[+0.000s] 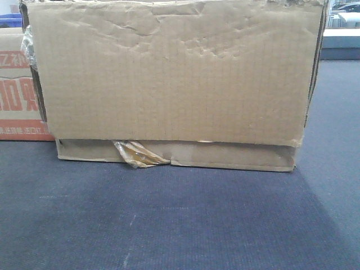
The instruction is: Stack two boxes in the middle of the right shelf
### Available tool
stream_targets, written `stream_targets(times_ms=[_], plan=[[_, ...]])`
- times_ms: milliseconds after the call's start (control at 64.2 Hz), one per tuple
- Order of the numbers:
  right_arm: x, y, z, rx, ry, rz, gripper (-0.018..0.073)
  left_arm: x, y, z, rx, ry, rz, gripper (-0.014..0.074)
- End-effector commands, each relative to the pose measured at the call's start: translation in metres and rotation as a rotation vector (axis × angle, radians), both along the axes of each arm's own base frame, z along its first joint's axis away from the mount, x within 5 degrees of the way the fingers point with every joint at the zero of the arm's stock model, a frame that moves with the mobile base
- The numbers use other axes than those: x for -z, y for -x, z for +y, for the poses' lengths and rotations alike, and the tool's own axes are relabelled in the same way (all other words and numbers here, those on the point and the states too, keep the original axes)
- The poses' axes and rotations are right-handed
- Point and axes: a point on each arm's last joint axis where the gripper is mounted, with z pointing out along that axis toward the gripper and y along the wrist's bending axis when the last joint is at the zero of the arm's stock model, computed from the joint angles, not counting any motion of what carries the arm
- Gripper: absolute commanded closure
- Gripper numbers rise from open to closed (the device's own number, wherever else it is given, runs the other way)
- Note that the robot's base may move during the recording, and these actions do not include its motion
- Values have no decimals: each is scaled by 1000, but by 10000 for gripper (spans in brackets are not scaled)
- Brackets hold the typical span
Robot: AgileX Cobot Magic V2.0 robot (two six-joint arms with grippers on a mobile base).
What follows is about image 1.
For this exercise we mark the plain brown cardboard box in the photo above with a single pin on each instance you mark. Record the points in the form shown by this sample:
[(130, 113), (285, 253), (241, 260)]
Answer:
[(217, 84)]

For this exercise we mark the red printed cardboard box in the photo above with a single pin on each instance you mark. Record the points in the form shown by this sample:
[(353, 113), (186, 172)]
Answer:
[(20, 116)]

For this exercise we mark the white low platform background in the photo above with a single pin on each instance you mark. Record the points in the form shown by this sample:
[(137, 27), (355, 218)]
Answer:
[(341, 37)]

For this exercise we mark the blue plastic bin far left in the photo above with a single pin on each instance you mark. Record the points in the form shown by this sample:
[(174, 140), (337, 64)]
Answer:
[(11, 20)]

